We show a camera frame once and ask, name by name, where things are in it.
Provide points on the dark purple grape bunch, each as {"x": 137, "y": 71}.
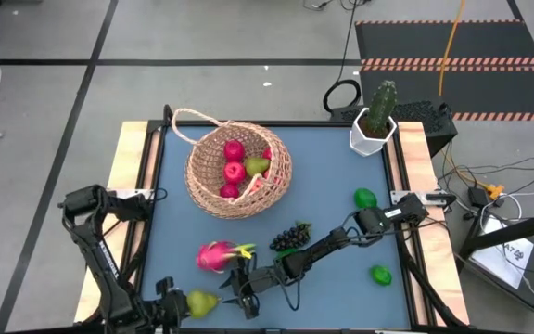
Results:
{"x": 290, "y": 237}

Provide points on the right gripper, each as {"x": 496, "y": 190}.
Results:
{"x": 267, "y": 280}

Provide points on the white paper sheet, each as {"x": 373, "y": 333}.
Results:
{"x": 517, "y": 264}

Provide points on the wooden table side board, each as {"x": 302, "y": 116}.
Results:
{"x": 413, "y": 139}
{"x": 128, "y": 132}

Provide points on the bright green pointed lime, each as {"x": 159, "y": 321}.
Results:
{"x": 365, "y": 198}

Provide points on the silver mounting plate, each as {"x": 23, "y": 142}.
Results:
{"x": 130, "y": 192}
{"x": 399, "y": 197}

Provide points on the red yellow-speckled apple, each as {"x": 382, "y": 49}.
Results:
{"x": 256, "y": 185}
{"x": 234, "y": 150}

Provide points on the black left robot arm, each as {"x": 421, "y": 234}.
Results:
{"x": 105, "y": 264}

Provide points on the pink red apple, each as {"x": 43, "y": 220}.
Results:
{"x": 234, "y": 172}

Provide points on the pink dragon fruit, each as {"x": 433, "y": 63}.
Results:
{"x": 216, "y": 256}

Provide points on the black mat with striped edges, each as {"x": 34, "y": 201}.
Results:
{"x": 457, "y": 42}

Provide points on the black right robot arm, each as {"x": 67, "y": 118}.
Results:
{"x": 332, "y": 241}

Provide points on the small bright green lime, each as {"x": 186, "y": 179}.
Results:
{"x": 381, "y": 275}

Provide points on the green pear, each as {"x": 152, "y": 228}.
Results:
{"x": 202, "y": 304}
{"x": 256, "y": 165}

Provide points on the black power adapter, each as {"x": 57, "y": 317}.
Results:
{"x": 478, "y": 197}

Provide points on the white hexagonal plant pot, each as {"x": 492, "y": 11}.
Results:
{"x": 362, "y": 145}

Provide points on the green cactus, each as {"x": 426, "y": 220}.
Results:
{"x": 380, "y": 104}

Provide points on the black metal stand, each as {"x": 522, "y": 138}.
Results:
{"x": 517, "y": 230}

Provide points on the dark red apple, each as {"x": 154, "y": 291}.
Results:
{"x": 229, "y": 190}

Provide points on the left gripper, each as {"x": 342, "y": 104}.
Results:
{"x": 172, "y": 306}

